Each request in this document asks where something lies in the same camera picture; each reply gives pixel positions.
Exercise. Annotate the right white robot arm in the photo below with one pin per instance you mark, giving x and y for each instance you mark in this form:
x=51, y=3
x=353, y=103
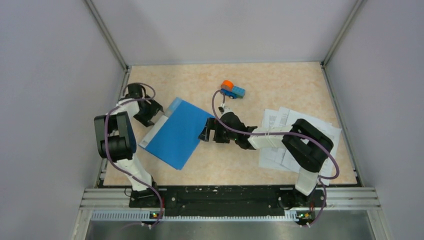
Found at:
x=305, y=184

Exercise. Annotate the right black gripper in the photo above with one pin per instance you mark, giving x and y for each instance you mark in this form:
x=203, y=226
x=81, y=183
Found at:
x=213, y=124

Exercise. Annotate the grey cable duct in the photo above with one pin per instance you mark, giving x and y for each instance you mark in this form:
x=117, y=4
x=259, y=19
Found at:
x=148, y=216

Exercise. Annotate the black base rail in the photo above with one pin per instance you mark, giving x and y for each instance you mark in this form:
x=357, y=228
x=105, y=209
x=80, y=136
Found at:
x=230, y=201

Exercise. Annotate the toy truck orange blue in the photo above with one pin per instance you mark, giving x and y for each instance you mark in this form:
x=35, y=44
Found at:
x=232, y=91

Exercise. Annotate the top printed paper sheet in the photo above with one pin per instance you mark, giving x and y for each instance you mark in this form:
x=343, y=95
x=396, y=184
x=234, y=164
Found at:
x=313, y=145

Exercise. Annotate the lower printed paper sheet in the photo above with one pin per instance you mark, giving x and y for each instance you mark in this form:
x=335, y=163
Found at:
x=272, y=156

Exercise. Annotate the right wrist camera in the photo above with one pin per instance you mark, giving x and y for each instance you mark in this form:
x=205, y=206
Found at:
x=223, y=109

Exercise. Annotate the blue file folder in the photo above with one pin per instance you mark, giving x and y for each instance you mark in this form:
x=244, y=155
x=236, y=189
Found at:
x=175, y=135

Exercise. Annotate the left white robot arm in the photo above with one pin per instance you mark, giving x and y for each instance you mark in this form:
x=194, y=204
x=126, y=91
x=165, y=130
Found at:
x=116, y=141

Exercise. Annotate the printed paper sheet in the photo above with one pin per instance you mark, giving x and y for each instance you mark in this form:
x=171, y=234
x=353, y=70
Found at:
x=313, y=145
x=272, y=156

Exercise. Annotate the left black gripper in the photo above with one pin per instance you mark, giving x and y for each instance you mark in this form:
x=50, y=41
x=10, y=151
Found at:
x=155, y=108

